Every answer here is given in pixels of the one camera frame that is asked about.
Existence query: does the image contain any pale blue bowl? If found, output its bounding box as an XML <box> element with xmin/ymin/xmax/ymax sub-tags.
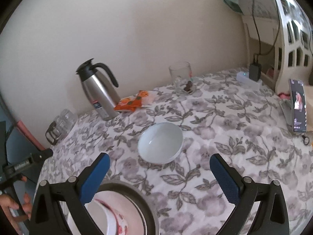
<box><xmin>137</xmin><ymin>122</ymin><xmax>183</xmax><ymax>165</ymax></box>

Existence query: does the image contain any glass teapot black handle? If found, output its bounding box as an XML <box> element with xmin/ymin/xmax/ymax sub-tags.
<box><xmin>45</xmin><ymin>121</ymin><xmax>64</xmax><ymax>145</ymax></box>

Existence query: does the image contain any upturned drinking glass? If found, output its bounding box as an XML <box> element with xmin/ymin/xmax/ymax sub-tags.
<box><xmin>58</xmin><ymin>109</ymin><xmax>78</xmax><ymax>135</ymax></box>

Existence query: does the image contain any black charger plug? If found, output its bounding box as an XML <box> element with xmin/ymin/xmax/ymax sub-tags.
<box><xmin>249</xmin><ymin>54</ymin><xmax>262</xmax><ymax>82</ymax></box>

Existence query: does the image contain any pink rolled mat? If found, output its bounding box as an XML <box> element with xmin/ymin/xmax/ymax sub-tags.
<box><xmin>16</xmin><ymin>120</ymin><xmax>45</xmax><ymax>151</ymax></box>

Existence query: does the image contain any white lattice shelf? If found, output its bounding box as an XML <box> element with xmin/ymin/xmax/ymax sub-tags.
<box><xmin>224</xmin><ymin>0</ymin><xmax>312</xmax><ymax>94</ymax></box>

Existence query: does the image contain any person's left hand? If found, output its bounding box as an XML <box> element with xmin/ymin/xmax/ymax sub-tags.
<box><xmin>1</xmin><ymin>175</ymin><xmax>32</xmax><ymax>234</ymax></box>

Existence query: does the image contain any smartphone on stand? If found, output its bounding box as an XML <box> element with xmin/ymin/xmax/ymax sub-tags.
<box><xmin>289</xmin><ymin>79</ymin><xmax>307</xmax><ymax>134</ymax></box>

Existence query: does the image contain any strawberry pattern bowl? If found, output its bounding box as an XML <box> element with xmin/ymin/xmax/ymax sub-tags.
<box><xmin>85</xmin><ymin>199</ymin><xmax>129</xmax><ymax>235</ymax></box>

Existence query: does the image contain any dark grey refrigerator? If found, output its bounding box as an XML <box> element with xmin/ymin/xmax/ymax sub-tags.
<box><xmin>0</xmin><ymin>112</ymin><xmax>45</xmax><ymax>201</ymax></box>

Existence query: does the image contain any white plate black rim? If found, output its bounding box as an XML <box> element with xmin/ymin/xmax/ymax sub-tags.
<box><xmin>93</xmin><ymin>190</ymin><xmax>145</xmax><ymax>234</ymax></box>

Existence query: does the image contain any white power strip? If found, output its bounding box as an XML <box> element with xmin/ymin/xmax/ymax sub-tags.
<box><xmin>236</xmin><ymin>71</ymin><xmax>263</xmax><ymax>90</ymax></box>

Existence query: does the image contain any stainless steel thermos jug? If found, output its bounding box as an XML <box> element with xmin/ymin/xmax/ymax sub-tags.
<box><xmin>76</xmin><ymin>59</ymin><xmax>121</xmax><ymax>120</ymax></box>

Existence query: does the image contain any clear glass mug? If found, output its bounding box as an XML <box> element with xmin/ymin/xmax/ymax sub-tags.
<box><xmin>169</xmin><ymin>61</ymin><xmax>195</xmax><ymax>95</ymax></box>

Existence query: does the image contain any grey floral tablecloth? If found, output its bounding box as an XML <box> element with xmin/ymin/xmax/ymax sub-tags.
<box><xmin>39</xmin><ymin>70</ymin><xmax>312</xmax><ymax>234</ymax></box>

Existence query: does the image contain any large stainless steel basin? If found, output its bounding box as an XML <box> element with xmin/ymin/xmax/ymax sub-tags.
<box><xmin>97</xmin><ymin>181</ymin><xmax>160</xmax><ymax>234</ymax></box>

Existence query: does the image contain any orange snack packet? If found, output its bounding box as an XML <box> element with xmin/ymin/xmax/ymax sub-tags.
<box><xmin>114</xmin><ymin>90</ymin><xmax>157</xmax><ymax>112</ymax></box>

